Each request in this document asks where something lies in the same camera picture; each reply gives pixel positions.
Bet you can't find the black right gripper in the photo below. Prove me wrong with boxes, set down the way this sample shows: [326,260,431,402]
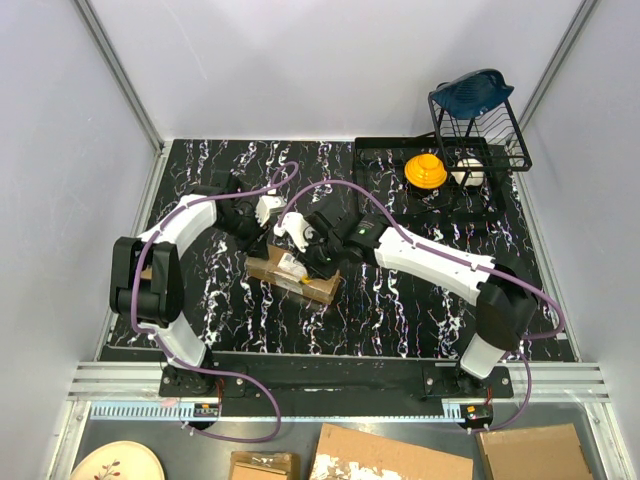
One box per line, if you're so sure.
[292,229,344,281]

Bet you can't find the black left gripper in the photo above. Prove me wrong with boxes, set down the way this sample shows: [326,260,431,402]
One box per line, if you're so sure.
[214,208,274,261]

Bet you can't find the brown cardboard express box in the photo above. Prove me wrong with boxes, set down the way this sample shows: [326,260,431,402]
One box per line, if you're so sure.
[245,245,340,304]

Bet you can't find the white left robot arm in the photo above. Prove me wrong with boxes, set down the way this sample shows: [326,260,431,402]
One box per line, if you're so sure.
[109,172,268,396]

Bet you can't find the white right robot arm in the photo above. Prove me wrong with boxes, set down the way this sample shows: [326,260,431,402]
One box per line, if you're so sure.
[291,211,537,397]

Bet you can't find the small cardboard box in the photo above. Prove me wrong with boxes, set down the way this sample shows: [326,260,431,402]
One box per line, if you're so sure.
[228,451,300,480]

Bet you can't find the cardboard box at corner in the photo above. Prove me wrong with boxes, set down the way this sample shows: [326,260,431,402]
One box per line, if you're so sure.
[476,424,594,479]

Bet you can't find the black drain tray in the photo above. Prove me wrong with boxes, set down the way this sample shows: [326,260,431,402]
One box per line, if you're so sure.
[352,134,508,225]

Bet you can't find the yellow plastic cup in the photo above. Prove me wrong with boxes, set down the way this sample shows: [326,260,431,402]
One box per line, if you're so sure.
[404,153,447,190]

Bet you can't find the white small cup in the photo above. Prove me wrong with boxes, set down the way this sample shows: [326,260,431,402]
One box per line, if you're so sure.
[451,157,485,188]

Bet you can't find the blue bowl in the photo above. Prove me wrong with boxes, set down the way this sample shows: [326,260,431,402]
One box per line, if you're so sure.
[439,69,514,119]

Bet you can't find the flat cardboard sheet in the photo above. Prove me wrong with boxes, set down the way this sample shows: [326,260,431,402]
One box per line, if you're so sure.
[309,424,473,479]

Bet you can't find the patterned ceramic plate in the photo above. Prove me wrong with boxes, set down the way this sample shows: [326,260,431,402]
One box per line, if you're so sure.
[70,441,165,480]

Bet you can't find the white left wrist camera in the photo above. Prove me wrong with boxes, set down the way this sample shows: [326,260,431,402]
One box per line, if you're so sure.
[255,195,286,225]

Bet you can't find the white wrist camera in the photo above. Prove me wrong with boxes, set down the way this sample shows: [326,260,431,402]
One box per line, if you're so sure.
[273,212,310,252]
[255,195,286,225]

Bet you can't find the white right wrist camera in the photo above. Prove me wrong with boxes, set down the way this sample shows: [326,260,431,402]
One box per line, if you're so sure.
[273,212,310,252]

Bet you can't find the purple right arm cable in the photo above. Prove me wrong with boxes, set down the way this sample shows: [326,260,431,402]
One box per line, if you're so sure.
[282,180,567,401]

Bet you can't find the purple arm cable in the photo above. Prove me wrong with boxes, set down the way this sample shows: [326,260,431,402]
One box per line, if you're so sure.
[132,163,301,443]
[282,180,567,401]

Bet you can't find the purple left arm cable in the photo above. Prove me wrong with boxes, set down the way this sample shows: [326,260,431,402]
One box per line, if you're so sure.
[132,163,301,443]

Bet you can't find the black wire dish rack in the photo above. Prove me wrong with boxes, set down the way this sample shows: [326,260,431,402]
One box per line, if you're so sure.
[428,92,533,177]

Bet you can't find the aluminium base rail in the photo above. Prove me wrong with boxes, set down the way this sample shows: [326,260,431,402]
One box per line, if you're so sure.
[60,360,501,421]

